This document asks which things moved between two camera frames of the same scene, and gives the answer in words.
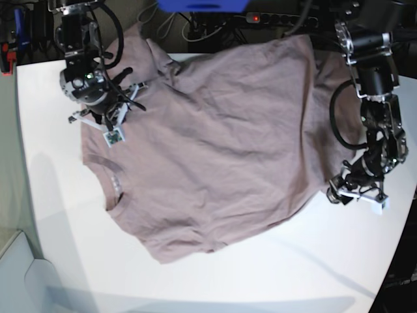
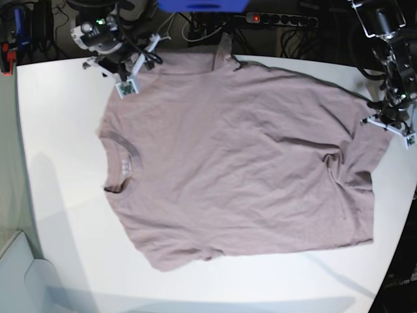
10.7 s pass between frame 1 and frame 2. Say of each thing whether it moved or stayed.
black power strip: stayed
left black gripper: moved
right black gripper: moved
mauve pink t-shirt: moved
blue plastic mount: stayed
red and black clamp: stayed
